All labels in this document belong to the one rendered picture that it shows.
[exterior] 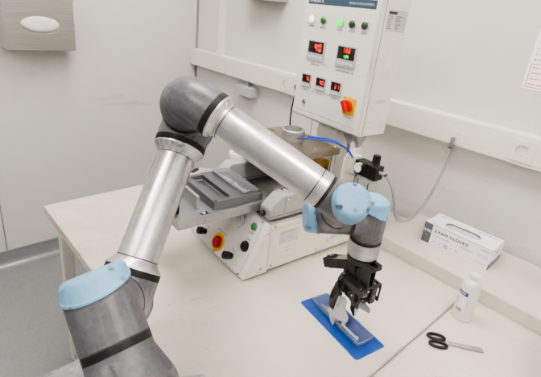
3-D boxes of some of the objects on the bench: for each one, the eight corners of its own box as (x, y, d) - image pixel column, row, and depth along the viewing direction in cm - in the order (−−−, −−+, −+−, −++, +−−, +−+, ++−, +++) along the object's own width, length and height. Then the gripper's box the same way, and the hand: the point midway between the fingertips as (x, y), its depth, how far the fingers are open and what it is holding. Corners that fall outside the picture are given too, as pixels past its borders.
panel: (192, 230, 143) (214, 183, 142) (238, 277, 122) (265, 221, 120) (187, 229, 142) (209, 181, 140) (233, 276, 120) (260, 220, 119)
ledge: (415, 222, 168) (418, 213, 166) (691, 352, 112) (699, 339, 110) (373, 243, 148) (376, 233, 147) (681, 413, 93) (691, 399, 91)
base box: (303, 200, 176) (308, 163, 170) (370, 242, 149) (379, 200, 143) (190, 229, 145) (191, 185, 138) (249, 288, 118) (253, 237, 112)
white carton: (435, 229, 154) (440, 212, 151) (499, 258, 139) (505, 240, 136) (419, 239, 146) (425, 221, 143) (485, 271, 131) (493, 251, 128)
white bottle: (468, 312, 118) (483, 271, 112) (472, 325, 113) (488, 282, 108) (450, 308, 119) (464, 267, 113) (452, 320, 114) (467, 277, 109)
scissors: (428, 346, 104) (429, 345, 103) (424, 331, 109) (425, 329, 108) (485, 359, 102) (486, 358, 102) (479, 343, 107) (480, 341, 107)
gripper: (357, 273, 91) (340, 345, 99) (396, 259, 98) (377, 328, 106) (332, 253, 98) (318, 321, 106) (370, 241, 105) (355, 307, 113)
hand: (341, 314), depth 108 cm, fingers open, 6 cm apart
